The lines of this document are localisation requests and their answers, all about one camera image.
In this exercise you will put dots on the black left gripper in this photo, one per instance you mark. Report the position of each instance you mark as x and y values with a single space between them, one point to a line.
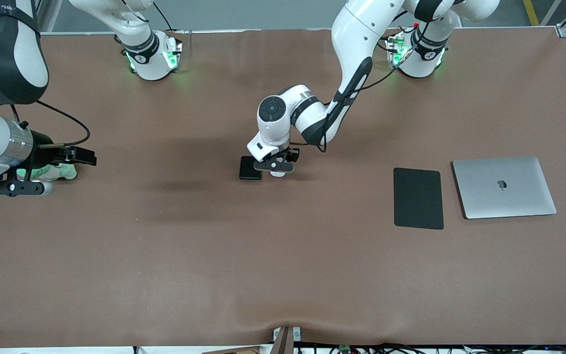
292 154

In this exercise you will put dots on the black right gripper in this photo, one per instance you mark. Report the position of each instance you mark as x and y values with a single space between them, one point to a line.
46 152

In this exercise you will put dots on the white computer mouse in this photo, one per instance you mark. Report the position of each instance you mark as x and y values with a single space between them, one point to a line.
277 174

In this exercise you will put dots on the brown wooden board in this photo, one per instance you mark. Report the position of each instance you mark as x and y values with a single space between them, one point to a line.
239 350

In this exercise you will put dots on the green dinosaur plush toy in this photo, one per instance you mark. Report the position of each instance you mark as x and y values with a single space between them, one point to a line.
62 172

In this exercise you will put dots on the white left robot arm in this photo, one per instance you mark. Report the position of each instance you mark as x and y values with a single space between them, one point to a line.
352 44

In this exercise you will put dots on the black mouse pad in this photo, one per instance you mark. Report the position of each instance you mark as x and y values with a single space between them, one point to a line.
418 198

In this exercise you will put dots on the black phone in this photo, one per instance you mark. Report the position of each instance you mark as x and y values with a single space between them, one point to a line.
247 169

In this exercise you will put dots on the metal clamp bracket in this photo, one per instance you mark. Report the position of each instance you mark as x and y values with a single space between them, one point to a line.
287 338

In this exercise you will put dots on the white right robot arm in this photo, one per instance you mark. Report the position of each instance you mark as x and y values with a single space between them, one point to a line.
3 59

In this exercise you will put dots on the silver closed laptop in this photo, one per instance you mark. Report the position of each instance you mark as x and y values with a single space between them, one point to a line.
504 187

